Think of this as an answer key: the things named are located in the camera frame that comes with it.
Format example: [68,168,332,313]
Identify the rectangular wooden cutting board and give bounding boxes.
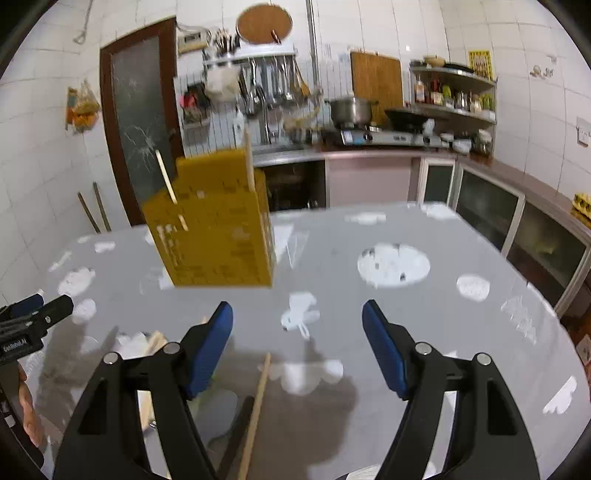
[350,51,404,127]

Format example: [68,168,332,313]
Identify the brown frosted glass door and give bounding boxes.
[99,17,185,227]

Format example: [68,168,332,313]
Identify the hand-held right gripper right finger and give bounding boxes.
[361,299,542,480]

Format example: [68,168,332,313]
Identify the kitchen counter cabinet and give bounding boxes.
[252,147,591,324]

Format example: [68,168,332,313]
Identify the hanging bag with orange contents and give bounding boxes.
[65,80,101,134]

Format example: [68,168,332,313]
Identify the light wooden stick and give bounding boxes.
[137,330,169,435]

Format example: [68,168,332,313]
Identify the steel faucet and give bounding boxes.
[254,88,274,146]

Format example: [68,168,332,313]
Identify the grey patterned tablecloth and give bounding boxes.
[23,200,583,480]

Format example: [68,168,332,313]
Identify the yellow wall poster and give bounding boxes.
[468,49,494,81]

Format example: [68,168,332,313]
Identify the hanging white plastic bag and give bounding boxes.
[204,67,240,102]

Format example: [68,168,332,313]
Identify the yellow cardboard box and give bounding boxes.
[142,148,278,289]

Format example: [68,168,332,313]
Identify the steel sink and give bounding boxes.
[252,142,315,158]

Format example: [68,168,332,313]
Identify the steel knife holder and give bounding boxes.
[213,28,242,58]

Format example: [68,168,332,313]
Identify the steel cooking pot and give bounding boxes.
[329,96,379,127]

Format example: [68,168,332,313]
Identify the beige wall control box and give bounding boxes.
[178,31,211,56]

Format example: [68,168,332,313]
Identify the steel gas stove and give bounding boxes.
[321,124,451,148]

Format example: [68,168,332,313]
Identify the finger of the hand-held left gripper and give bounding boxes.
[0,295,75,344]
[0,294,45,321]

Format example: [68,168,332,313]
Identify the steel corner shelf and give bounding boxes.
[409,65,498,126]

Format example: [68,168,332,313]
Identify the white bowls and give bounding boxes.
[438,131,472,154]

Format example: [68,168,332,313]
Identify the row of hanging steel ladles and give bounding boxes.
[238,55,324,116]

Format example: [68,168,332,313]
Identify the round wooden board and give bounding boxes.
[236,4,294,46]

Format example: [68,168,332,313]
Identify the light wooden chopstick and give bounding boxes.
[156,150,178,204]
[238,353,271,480]

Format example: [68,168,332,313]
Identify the small steel saucepan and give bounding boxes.
[284,124,315,145]

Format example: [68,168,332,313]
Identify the black wok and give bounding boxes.
[384,107,437,134]

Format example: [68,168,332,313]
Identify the steel wall rack shelf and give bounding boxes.
[203,44,297,66]

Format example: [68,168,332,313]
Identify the grey vertical wall pipe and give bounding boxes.
[305,0,320,88]

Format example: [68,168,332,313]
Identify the grey wall hook rod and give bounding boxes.
[73,0,96,45]

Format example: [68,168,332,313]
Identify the black wire basket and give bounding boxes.
[181,83,213,127]

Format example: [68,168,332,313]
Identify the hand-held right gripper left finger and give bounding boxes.
[52,301,234,480]

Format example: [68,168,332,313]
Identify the person's left hand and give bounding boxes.
[17,364,45,451]

